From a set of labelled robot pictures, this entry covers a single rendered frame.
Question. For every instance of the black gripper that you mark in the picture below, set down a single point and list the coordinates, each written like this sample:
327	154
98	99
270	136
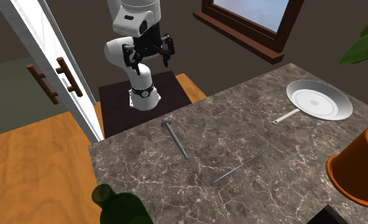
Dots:
149	40

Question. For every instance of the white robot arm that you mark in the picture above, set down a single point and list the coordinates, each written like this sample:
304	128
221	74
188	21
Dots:
141	77

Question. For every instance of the dark robot stand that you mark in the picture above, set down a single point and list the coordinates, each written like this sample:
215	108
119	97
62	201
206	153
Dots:
115	105

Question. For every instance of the grey screw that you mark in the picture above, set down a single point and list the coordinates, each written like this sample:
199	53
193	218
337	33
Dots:
174	136

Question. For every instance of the brown framed window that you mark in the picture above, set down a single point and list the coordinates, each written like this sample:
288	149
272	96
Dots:
248	34

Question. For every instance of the thin grey metal needle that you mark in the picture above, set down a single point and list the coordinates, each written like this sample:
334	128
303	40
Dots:
241	166

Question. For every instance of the dark green glass bottle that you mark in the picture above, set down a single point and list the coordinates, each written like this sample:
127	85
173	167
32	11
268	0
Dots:
121	208

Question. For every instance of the white frying pan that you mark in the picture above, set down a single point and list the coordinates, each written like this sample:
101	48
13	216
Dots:
320	99

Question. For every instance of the green plant in terracotta pot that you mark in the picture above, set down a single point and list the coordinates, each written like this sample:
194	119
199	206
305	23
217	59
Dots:
357	173

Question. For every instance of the black block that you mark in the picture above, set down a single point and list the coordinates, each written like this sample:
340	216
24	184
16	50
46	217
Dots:
327	217

